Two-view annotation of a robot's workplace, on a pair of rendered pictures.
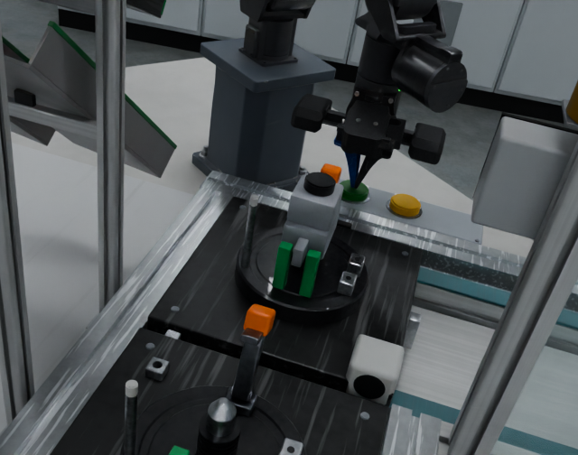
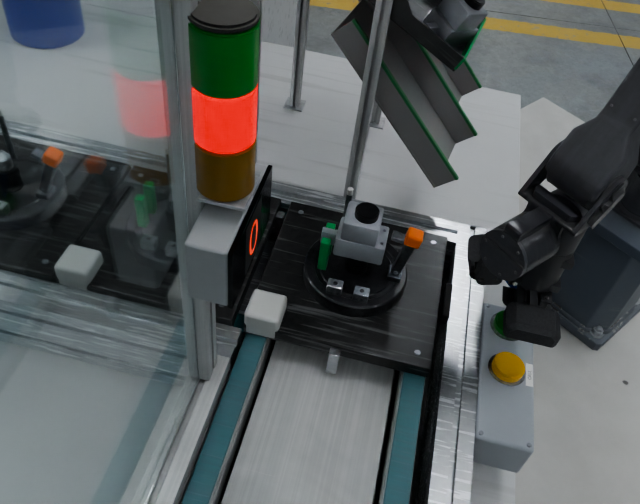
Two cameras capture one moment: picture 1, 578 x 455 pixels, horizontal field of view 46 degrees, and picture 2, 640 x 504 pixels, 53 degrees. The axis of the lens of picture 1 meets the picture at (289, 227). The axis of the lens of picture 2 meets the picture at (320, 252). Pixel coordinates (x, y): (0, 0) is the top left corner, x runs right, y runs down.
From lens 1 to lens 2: 0.80 m
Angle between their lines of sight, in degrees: 64
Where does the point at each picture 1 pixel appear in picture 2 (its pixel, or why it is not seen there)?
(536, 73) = not seen: outside the picture
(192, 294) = (317, 219)
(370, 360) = (258, 298)
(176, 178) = not seen: hidden behind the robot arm
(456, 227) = (497, 416)
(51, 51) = (349, 34)
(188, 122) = not seen: outside the picture
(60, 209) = (451, 188)
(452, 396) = (285, 403)
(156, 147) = (433, 162)
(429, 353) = (332, 393)
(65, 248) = (409, 197)
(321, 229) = (341, 234)
